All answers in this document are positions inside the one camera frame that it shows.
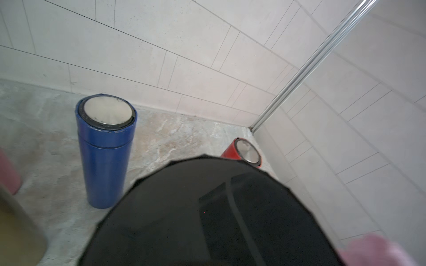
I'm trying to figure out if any red thermos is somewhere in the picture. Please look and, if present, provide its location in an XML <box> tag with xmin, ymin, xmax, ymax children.
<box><xmin>220</xmin><ymin>137</ymin><xmax>262</xmax><ymax>168</ymax></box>

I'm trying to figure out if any gold thermos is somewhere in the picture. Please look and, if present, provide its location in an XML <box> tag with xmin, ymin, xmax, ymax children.
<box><xmin>1</xmin><ymin>186</ymin><xmax>48</xmax><ymax>266</ymax></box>

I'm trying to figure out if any blue thermos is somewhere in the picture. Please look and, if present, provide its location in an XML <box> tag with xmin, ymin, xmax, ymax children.
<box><xmin>75</xmin><ymin>94</ymin><xmax>138</xmax><ymax>209</ymax></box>

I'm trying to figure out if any pink cloth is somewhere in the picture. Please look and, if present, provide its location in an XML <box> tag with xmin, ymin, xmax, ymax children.
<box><xmin>339</xmin><ymin>233</ymin><xmax>418</xmax><ymax>266</ymax></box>

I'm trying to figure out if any black thermos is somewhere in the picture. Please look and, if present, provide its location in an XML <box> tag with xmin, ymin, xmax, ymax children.
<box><xmin>78</xmin><ymin>155</ymin><xmax>343</xmax><ymax>266</ymax></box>

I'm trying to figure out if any pink thermos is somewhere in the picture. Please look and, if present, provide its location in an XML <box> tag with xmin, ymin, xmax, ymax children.
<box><xmin>1</xmin><ymin>150</ymin><xmax>22</xmax><ymax>195</ymax></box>

